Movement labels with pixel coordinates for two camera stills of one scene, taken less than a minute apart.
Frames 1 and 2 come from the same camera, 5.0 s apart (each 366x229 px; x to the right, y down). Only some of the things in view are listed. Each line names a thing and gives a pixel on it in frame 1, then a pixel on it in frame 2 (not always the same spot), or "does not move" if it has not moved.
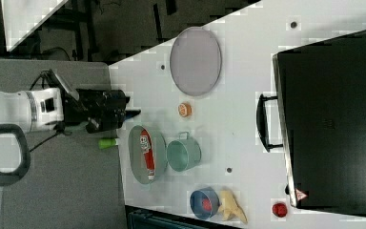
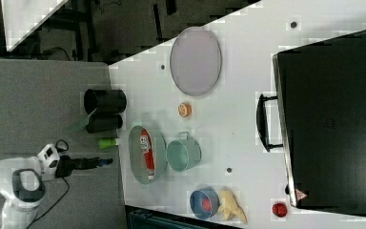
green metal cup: (183, 154) does not move
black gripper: (100, 109) → (66, 165)
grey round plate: (195, 60) does not move
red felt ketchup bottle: (147, 146) does not move
